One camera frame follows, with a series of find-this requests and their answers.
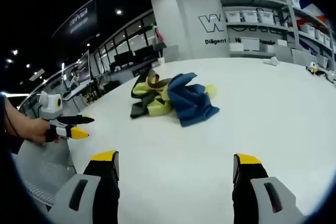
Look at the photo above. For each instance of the spare hand-held gripper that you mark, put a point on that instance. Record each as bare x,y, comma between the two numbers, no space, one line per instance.
315,69

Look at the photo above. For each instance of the dark computer monitor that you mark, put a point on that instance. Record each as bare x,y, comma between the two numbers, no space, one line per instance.
143,52

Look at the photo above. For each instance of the grey mesh chair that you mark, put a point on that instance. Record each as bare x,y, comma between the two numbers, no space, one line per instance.
44,166

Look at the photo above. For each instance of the person's left hand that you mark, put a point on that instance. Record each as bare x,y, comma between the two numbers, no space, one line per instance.
38,130

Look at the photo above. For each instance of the black hanging banner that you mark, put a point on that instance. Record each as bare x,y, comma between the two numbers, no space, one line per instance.
76,16

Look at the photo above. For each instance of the grey office desk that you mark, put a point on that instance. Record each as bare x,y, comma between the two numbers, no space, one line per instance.
78,91

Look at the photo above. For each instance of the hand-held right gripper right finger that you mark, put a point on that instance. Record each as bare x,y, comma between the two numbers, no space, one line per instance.
265,195

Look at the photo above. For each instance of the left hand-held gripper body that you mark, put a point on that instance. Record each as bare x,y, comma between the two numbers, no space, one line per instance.
50,103

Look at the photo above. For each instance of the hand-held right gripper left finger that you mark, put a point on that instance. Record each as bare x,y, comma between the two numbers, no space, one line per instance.
86,197

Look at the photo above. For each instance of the grey metal shelf rack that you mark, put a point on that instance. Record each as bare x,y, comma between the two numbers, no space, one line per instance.
286,24

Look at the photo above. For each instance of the grey box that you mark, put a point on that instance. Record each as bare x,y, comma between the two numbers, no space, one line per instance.
284,52

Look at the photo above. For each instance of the row of white storage bins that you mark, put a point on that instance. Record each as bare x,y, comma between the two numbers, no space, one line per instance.
252,16

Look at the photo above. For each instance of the blue and yellow garment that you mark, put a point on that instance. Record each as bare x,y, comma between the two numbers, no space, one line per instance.
173,98

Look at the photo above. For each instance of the small white object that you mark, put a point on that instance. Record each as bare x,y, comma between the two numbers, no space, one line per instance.
271,61

